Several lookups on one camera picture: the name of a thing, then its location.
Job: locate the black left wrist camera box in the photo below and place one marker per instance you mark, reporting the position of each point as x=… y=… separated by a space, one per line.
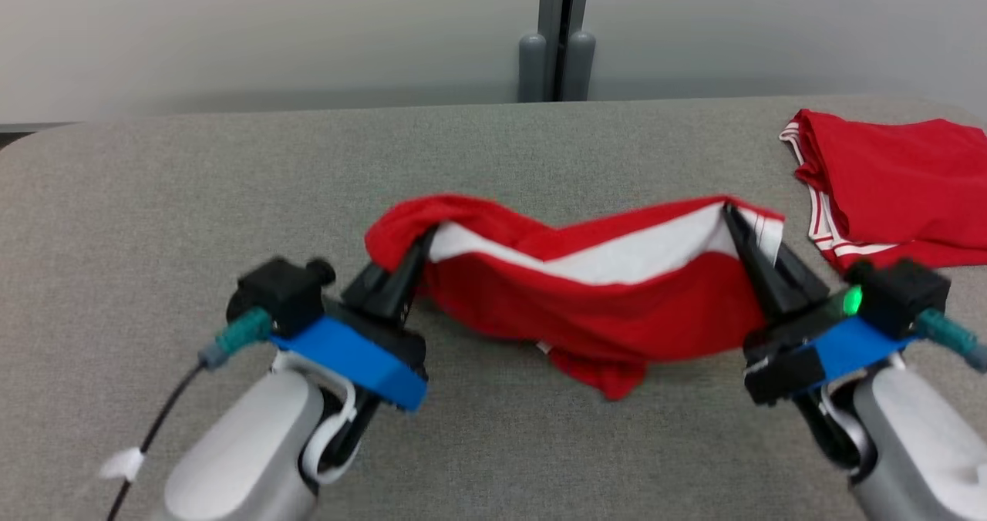
x=277 y=294

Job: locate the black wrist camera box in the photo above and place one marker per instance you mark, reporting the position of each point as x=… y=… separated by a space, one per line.
x=277 y=294
x=902 y=297

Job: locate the red number 23 jersey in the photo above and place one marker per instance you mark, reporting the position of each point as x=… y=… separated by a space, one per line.
x=910 y=182

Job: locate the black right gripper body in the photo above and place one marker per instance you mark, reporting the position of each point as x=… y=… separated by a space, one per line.
x=779 y=367

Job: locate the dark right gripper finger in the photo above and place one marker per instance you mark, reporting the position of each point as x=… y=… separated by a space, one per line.
x=802 y=282
x=767 y=290

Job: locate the blue left camera bracket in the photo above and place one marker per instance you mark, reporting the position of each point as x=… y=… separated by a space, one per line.
x=347 y=359

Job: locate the red shorts with white stripe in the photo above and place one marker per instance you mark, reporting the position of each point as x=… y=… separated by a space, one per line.
x=601 y=313

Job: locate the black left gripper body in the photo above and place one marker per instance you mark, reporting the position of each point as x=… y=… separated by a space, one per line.
x=393 y=336

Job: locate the blue right camera bracket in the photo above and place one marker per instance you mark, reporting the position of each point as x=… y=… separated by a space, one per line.
x=856 y=351

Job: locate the blue camera bracket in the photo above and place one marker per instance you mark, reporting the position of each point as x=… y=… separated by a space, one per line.
x=856 y=351
x=347 y=359

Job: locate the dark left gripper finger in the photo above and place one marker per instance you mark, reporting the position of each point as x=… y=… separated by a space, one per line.
x=405 y=290
x=368 y=286

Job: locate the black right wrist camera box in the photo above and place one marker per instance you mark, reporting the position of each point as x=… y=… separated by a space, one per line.
x=902 y=297

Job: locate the grey partition post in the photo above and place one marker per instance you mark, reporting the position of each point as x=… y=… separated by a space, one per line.
x=557 y=28

